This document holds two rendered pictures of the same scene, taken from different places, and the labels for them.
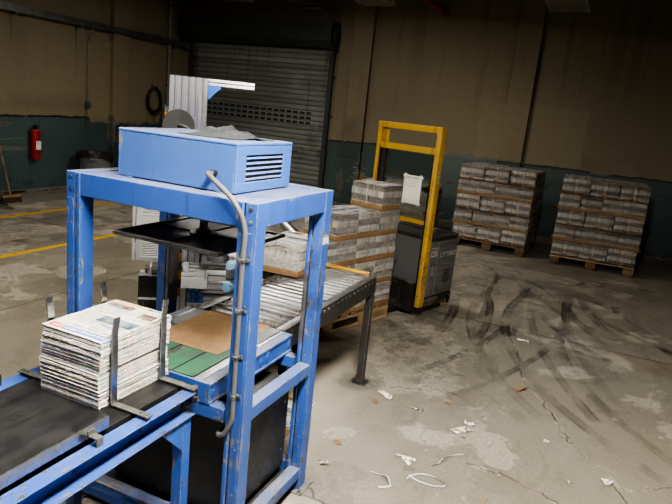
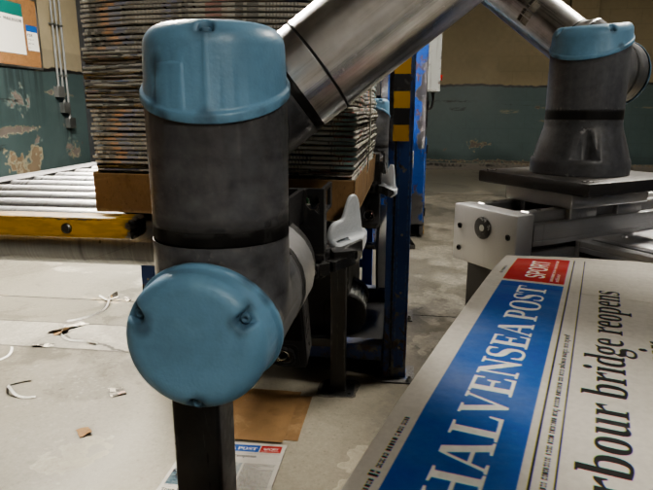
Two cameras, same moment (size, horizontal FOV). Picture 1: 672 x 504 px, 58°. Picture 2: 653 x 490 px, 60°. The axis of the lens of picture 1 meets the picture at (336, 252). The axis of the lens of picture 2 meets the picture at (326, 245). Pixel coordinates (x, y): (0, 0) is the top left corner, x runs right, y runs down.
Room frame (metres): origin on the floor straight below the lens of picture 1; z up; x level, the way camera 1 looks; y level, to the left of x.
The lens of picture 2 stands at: (4.86, 0.17, 0.92)
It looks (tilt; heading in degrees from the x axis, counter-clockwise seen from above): 13 degrees down; 165
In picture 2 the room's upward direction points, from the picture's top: straight up
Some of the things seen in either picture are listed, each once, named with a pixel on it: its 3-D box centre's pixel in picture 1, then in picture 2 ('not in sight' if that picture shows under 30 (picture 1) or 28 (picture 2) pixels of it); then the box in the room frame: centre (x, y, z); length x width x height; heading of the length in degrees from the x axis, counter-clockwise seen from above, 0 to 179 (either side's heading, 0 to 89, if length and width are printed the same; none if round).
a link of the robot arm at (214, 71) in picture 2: not in sight; (222, 132); (4.53, 0.20, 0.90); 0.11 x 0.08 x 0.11; 168
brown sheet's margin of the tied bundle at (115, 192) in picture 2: not in sight; (241, 187); (4.19, 0.25, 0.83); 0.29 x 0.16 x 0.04; 67
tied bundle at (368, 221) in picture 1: (353, 221); not in sight; (5.43, -0.13, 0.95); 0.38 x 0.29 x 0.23; 49
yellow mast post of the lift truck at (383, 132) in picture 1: (375, 207); not in sight; (6.20, -0.35, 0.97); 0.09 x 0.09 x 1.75; 49
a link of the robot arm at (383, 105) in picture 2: (234, 269); (368, 122); (3.61, 0.61, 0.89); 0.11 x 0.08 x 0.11; 126
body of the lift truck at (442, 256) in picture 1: (414, 264); not in sight; (6.27, -0.84, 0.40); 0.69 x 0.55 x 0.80; 49
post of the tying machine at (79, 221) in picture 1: (79, 340); not in sight; (2.58, 1.12, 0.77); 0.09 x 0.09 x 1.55; 67
